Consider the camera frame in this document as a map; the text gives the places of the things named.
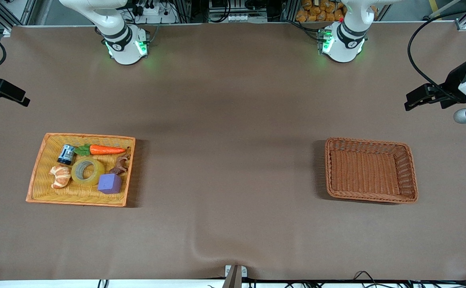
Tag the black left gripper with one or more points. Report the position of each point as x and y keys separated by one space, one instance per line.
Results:
x=454 y=84

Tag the yellow clear tape roll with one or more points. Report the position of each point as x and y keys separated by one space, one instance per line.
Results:
x=97 y=178

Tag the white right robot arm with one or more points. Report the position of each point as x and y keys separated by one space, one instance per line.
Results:
x=123 y=48

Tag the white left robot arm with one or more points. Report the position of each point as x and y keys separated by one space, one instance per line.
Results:
x=343 y=48

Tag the blue printed can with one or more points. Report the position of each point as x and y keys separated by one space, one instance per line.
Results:
x=66 y=154

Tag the brown wicker basket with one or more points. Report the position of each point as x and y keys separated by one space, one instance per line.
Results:
x=371 y=172

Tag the toy croissant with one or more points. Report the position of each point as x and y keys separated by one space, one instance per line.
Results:
x=61 y=176

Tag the orange toy carrot green leaves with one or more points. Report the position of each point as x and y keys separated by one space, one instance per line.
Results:
x=105 y=150

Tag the yellow wicker basket orange rim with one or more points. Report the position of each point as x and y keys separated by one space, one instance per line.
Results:
x=81 y=194

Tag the brown toy lion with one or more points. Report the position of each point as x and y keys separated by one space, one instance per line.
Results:
x=119 y=166

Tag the purple cube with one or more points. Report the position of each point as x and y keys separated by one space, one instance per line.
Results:
x=109 y=184

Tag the bag of orange snacks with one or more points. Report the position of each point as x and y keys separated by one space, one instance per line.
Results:
x=317 y=12

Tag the white power strip with plugs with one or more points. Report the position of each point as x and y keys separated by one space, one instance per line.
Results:
x=153 y=11

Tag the brown table cloth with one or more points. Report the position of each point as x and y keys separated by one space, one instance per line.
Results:
x=233 y=120

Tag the long white power strip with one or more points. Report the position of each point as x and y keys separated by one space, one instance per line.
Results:
x=237 y=18

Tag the black electronics box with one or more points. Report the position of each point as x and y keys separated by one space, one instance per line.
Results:
x=221 y=4

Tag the small metal bracket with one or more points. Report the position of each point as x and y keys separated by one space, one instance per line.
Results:
x=229 y=270

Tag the brown camera pole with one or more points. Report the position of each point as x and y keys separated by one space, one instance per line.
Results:
x=233 y=280

